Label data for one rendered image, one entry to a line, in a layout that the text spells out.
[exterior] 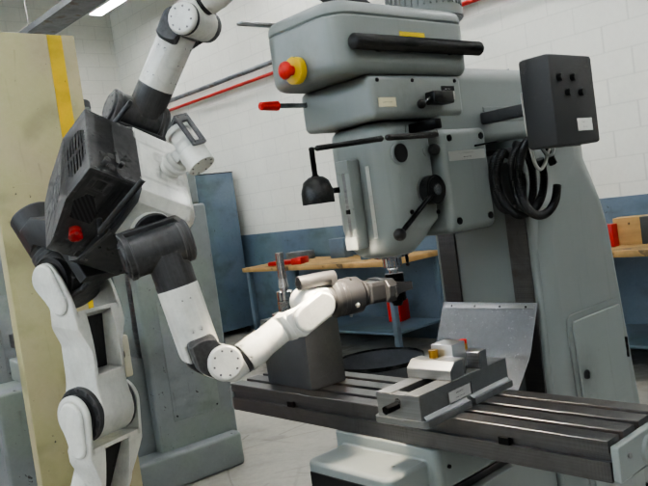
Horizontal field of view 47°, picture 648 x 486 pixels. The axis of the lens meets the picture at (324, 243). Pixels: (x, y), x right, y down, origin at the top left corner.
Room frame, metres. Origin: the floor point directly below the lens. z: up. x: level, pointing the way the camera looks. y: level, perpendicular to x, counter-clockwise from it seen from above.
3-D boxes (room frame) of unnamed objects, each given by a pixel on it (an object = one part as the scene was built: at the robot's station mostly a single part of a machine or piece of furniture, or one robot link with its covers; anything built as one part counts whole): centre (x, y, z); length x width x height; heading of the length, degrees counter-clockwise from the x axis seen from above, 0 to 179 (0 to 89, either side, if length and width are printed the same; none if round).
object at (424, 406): (1.71, -0.23, 1.02); 0.35 x 0.15 x 0.11; 135
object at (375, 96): (1.86, -0.19, 1.68); 0.34 x 0.24 x 0.10; 132
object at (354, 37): (1.75, -0.28, 1.79); 0.45 x 0.04 x 0.04; 132
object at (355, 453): (1.83, -0.16, 0.82); 0.50 x 0.35 x 0.12; 132
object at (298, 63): (1.68, 0.01, 1.76); 0.06 x 0.02 x 0.06; 42
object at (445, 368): (1.69, -0.21, 1.05); 0.12 x 0.06 x 0.04; 45
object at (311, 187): (1.65, 0.00, 1.49); 0.07 x 0.07 x 0.06
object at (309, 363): (2.11, 0.10, 1.06); 0.22 x 0.12 x 0.20; 37
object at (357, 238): (1.76, -0.08, 1.44); 0.04 x 0.04 x 0.21; 42
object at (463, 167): (1.96, -0.31, 1.47); 0.24 x 0.19 x 0.26; 42
